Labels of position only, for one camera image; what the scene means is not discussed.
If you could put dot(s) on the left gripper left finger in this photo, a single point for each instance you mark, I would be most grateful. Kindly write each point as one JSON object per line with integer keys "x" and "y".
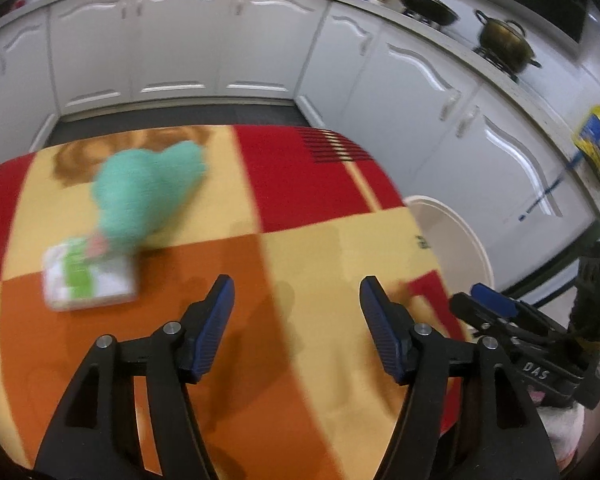
{"x": 93, "y": 433}

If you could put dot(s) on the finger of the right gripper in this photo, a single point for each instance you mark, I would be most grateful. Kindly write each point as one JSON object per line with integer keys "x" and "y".
{"x": 494, "y": 329}
{"x": 495, "y": 302}

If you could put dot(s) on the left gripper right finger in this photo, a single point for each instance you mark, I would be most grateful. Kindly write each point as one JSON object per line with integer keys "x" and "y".
{"x": 466, "y": 415}

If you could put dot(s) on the green white medicine box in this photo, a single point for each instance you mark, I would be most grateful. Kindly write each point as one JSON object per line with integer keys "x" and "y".
{"x": 70, "y": 281}

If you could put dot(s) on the beige trash bin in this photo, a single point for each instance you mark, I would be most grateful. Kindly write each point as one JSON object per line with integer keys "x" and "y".
{"x": 461, "y": 256}

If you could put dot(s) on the white lower kitchen cabinets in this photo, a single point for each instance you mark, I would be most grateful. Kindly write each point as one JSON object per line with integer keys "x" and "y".
{"x": 439, "y": 118}

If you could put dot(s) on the yellow oil bottle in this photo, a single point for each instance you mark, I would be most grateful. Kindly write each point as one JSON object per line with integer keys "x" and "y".
{"x": 587, "y": 138}

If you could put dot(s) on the green knitted cloth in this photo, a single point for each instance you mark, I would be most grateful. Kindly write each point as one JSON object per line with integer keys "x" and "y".
{"x": 137, "y": 191}

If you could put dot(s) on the brass stock pot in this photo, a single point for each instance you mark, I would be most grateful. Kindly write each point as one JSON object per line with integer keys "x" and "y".
{"x": 504, "y": 43}

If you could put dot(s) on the black wok on stove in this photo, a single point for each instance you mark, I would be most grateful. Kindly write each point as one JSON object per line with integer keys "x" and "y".
{"x": 433, "y": 13}

